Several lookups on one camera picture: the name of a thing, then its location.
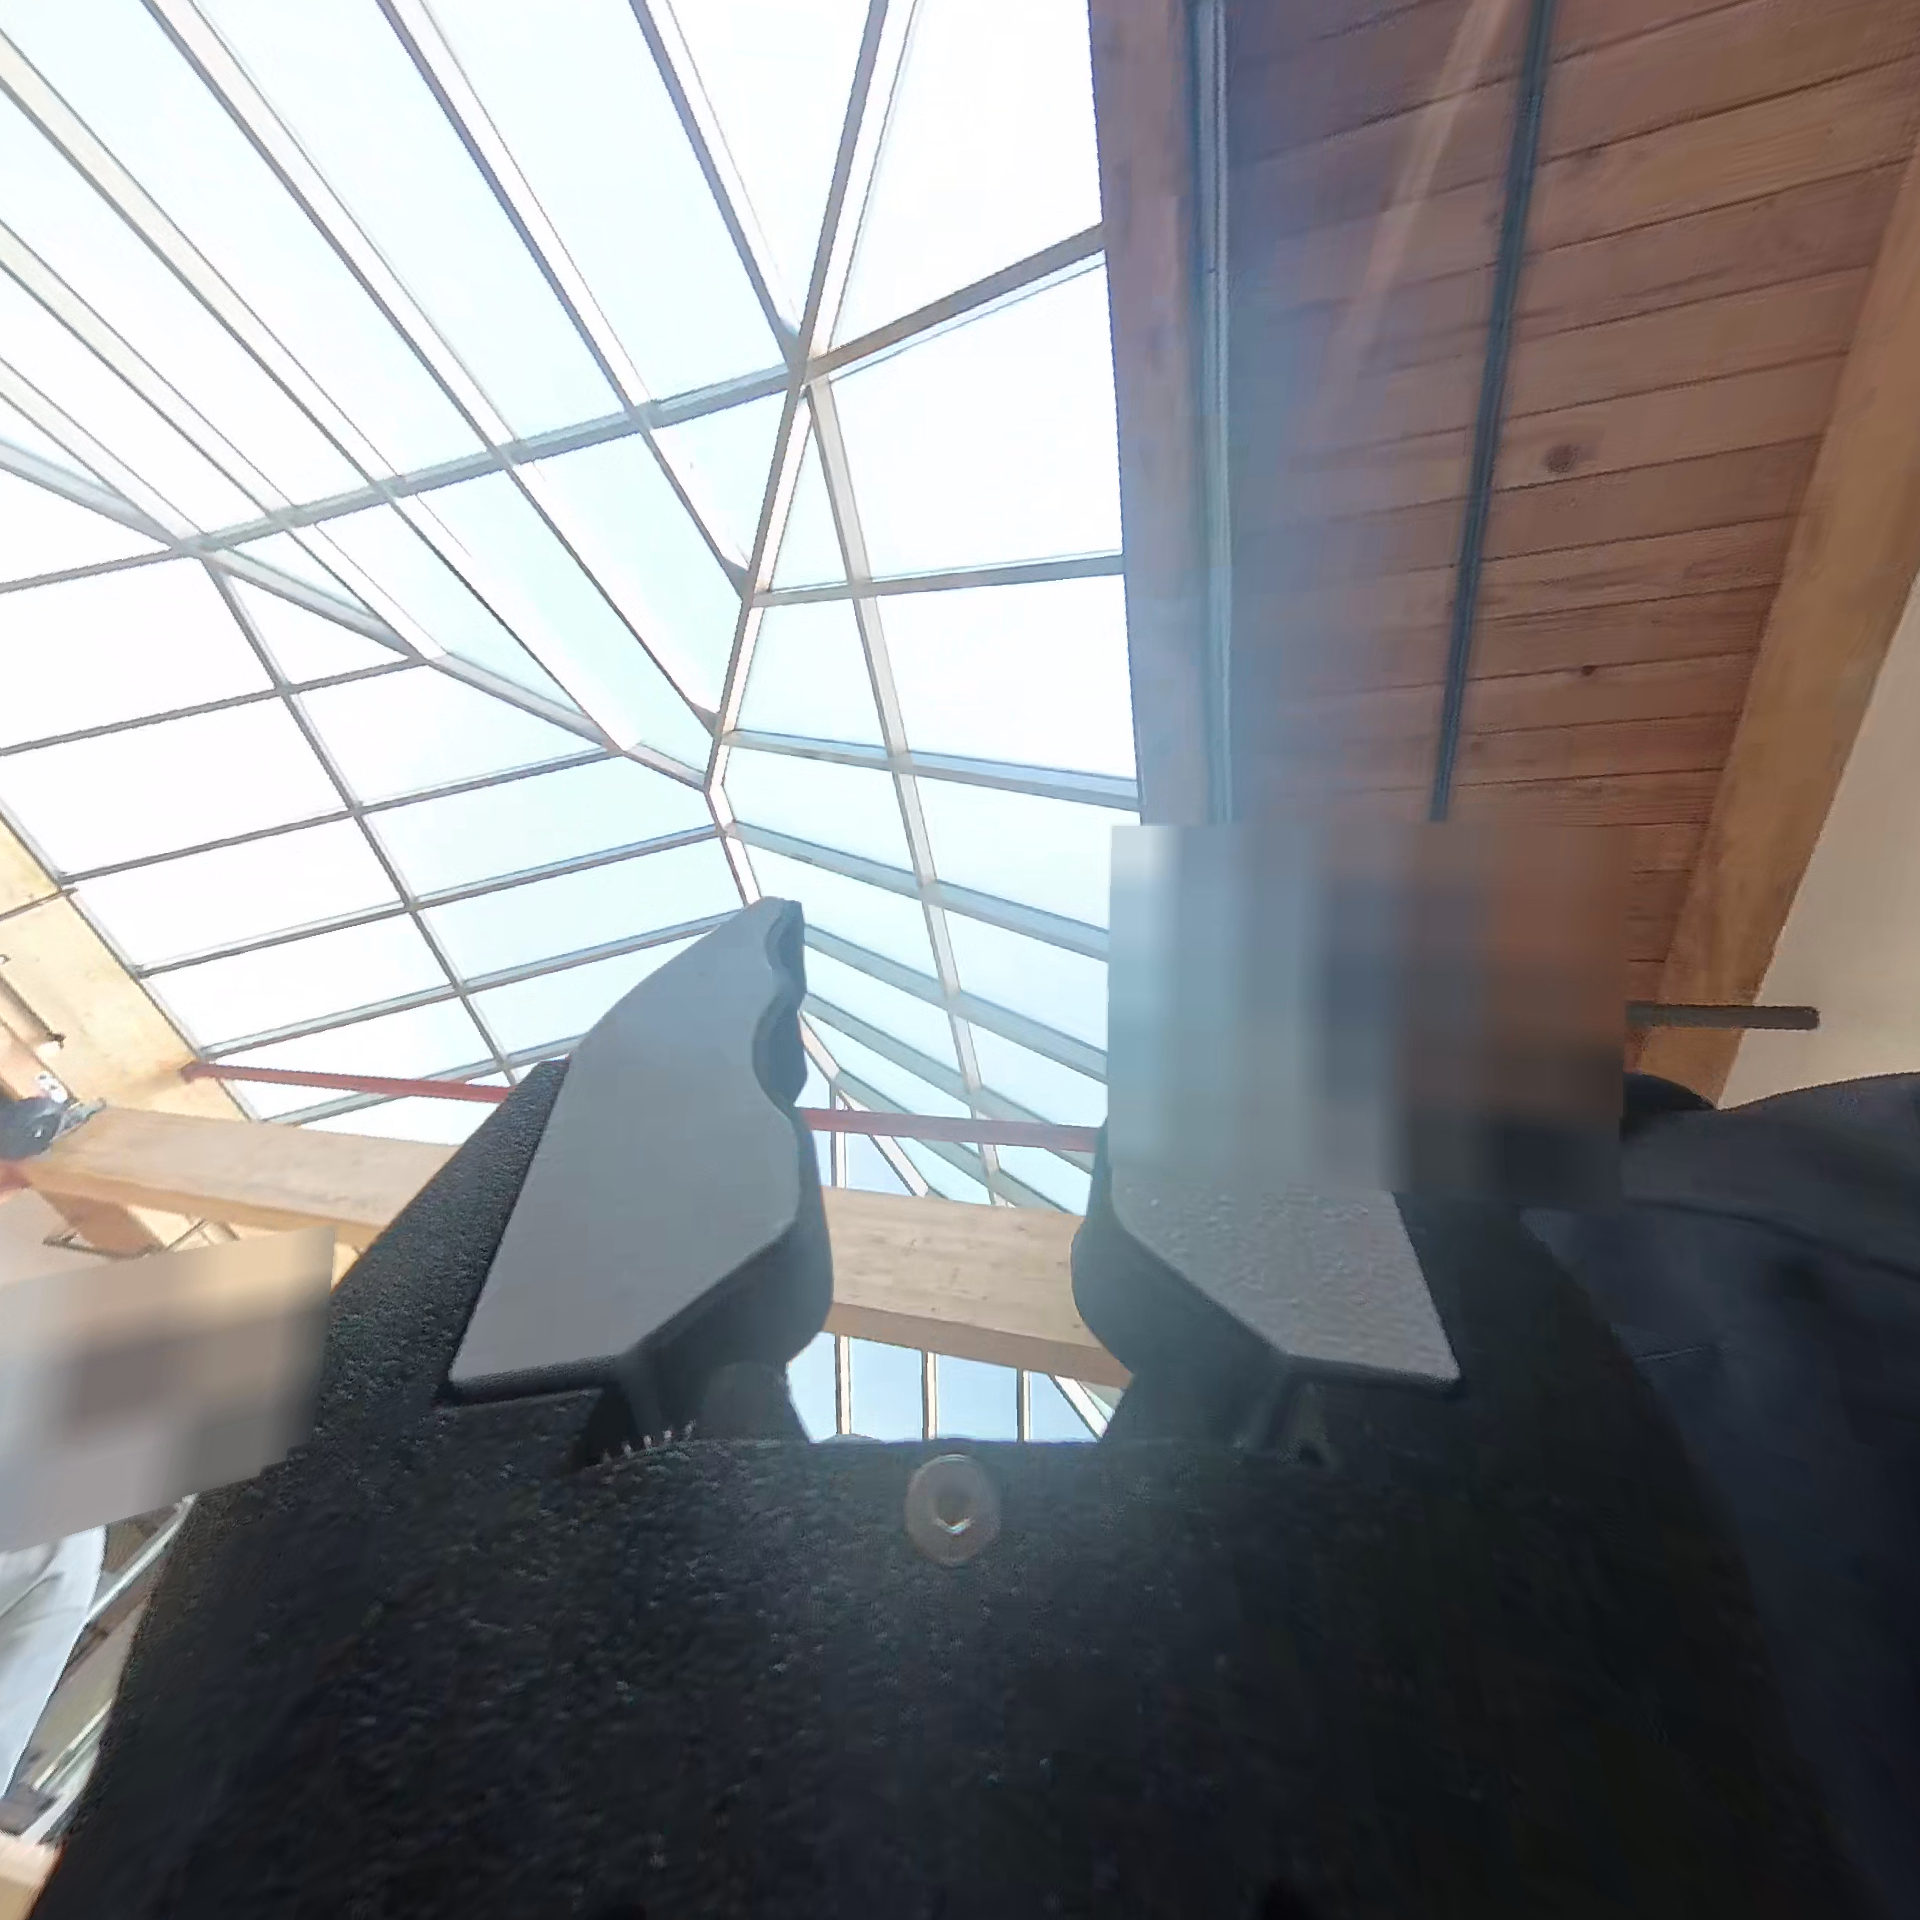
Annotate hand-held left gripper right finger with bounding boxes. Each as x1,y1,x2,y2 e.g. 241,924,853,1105
1075,1127,1463,1460

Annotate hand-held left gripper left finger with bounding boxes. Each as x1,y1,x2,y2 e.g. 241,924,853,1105
450,899,837,1460

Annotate red metal tie rod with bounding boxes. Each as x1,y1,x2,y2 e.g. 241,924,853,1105
180,1053,1102,1158

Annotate light wooden roof beam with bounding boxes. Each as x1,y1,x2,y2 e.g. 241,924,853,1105
0,1105,1130,1389

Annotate person's dark jacket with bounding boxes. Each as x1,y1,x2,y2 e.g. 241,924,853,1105
1516,1061,1920,1920

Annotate grey metal rod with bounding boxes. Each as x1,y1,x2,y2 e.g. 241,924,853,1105
1627,1004,1822,1039

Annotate black ceiling lamp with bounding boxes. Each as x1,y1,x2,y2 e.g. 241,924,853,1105
0,1087,100,1200

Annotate grey ceiling pipe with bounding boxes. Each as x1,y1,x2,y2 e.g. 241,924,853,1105
1182,0,1242,826

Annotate black ceiling track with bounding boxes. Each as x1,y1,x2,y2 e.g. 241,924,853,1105
1421,0,1561,826

